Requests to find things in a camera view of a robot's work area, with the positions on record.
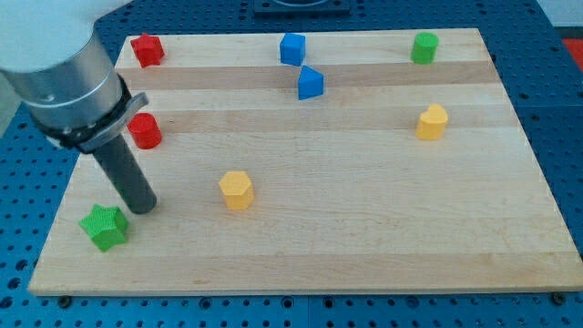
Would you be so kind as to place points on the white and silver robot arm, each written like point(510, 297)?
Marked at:
point(52, 56)

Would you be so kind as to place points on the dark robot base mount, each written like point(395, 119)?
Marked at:
point(301, 7)

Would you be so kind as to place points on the yellow heart block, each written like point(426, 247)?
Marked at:
point(432, 123)

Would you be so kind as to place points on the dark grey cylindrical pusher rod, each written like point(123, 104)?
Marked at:
point(122, 169)

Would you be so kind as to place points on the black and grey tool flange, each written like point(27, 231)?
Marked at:
point(96, 134)

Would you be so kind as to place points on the red cylinder block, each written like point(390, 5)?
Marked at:
point(145, 131)

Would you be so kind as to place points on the light wooden board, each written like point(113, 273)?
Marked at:
point(347, 199)

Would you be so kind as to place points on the green cylinder block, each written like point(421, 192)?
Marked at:
point(424, 48)

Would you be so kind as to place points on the yellow hexagon block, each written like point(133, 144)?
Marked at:
point(237, 190)

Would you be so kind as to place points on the blue triangle block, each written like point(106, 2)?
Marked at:
point(310, 83)

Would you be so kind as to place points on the green star block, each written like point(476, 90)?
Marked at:
point(105, 227)

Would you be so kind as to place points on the blue cube block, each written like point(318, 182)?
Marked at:
point(292, 49)

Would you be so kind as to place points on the red star block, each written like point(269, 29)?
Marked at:
point(148, 50)

